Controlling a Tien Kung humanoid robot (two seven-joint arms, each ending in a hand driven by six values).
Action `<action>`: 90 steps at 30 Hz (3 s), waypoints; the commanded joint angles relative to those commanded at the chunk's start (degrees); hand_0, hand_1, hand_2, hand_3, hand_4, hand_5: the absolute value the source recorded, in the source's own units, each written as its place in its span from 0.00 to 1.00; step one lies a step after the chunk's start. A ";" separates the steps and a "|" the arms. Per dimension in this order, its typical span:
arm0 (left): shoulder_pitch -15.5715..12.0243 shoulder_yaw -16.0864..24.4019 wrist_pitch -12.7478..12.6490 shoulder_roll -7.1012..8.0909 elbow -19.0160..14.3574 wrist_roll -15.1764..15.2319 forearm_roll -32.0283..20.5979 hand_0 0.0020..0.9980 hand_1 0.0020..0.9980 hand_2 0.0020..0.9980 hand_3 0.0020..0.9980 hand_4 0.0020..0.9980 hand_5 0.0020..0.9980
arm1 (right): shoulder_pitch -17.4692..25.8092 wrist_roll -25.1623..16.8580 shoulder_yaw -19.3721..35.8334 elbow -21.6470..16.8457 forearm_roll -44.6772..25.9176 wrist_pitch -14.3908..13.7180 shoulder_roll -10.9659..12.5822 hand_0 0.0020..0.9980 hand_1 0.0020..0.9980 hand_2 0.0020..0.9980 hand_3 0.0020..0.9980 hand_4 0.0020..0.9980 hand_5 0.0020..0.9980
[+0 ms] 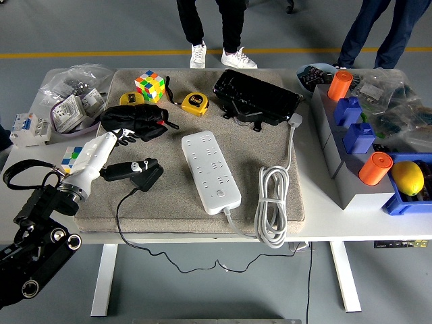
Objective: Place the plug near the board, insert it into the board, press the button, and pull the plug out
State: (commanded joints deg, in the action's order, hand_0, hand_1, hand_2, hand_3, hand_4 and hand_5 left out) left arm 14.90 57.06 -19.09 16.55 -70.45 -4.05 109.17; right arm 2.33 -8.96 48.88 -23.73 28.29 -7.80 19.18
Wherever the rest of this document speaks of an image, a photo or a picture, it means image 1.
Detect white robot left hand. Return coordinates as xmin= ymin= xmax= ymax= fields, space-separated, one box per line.
xmin=62 ymin=128 xmax=159 ymax=196

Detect black plug adapter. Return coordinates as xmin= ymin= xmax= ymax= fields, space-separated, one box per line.
xmin=130 ymin=158 xmax=165 ymax=192

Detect thin black plug cord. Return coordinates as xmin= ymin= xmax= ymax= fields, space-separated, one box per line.
xmin=115 ymin=187 xmax=306 ymax=273

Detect white power strip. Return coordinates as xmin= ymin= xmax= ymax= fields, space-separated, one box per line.
xmin=181 ymin=130 xmax=242 ymax=215

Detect small colourful puzzle cube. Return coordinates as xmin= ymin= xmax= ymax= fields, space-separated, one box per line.
xmin=61 ymin=146 xmax=85 ymax=175

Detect black folded cloth bag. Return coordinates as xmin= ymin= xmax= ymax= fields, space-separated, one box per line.
xmin=99 ymin=103 xmax=180 ymax=142

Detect white circuit breaker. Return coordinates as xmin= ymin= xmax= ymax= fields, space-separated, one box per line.
xmin=9 ymin=113 xmax=52 ymax=149

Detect yellow tape measure black label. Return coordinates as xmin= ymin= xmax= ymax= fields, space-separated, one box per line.
xmin=119 ymin=91 xmax=144 ymax=106

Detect clear bag of metal parts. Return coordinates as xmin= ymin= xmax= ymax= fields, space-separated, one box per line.
xmin=38 ymin=63 xmax=114 ymax=109

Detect person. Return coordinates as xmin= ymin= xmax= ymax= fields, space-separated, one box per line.
xmin=0 ymin=124 xmax=14 ymax=153
xmin=332 ymin=0 xmax=432 ymax=70
xmin=175 ymin=0 xmax=259 ymax=70

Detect large colourful puzzle cube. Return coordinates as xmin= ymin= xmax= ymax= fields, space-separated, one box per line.
xmin=134 ymin=70 xmax=166 ymax=104

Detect yellow tape measure round label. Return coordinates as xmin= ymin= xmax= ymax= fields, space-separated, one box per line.
xmin=164 ymin=76 xmax=209 ymax=117

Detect white table leg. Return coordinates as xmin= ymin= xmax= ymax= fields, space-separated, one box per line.
xmin=329 ymin=241 xmax=362 ymax=313
xmin=90 ymin=242 xmax=119 ymax=318

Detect grey-brown mat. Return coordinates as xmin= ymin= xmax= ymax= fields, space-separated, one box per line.
xmin=73 ymin=69 xmax=305 ymax=236

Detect glossy black device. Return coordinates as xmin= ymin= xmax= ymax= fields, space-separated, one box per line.
xmin=212 ymin=69 xmax=304 ymax=132

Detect light blue bowl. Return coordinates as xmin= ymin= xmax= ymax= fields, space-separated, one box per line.
xmin=296 ymin=63 xmax=338 ymax=95

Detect dark circuit boards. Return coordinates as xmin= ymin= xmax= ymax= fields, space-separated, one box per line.
xmin=300 ymin=66 xmax=333 ymax=92

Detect orange cylinder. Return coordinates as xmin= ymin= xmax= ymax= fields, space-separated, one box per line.
xmin=358 ymin=151 xmax=394 ymax=186
xmin=327 ymin=70 xmax=354 ymax=101

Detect blue plastic block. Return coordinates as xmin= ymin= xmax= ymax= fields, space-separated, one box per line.
xmin=333 ymin=96 xmax=362 ymax=129
xmin=342 ymin=122 xmax=376 ymax=155

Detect clear bag of components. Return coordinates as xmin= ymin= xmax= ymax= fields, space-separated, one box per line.
xmin=371 ymin=99 xmax=432 ymax=155
xmin=349 ymin=67 xmax=425 ymax=114

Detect blue plastic bin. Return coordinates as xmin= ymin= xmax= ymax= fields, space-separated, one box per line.
xmin=381 ymin=152 xmax=432 ymax=216

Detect yellow lemon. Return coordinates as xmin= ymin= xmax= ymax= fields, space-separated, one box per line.
xmin=391 ymin=160 xmax=425 ymax=196

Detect black table control panel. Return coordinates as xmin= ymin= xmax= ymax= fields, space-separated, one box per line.
xmin=373 ymin=239 xmax=429 ymax=250

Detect white wall socket module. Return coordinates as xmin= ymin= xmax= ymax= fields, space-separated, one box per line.
xmin=52 ymin=94 xmax=85 ymax=132
xmin=80 ymin=88 xmax=106 ymax=115

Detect white power strip cable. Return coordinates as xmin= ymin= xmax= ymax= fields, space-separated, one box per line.
xmin=222 ymin=113 xmax=304 ymax=250

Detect black hanging cable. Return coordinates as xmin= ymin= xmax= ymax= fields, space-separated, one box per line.
xmin=305 ymin=241 xmax=313 ymax=324

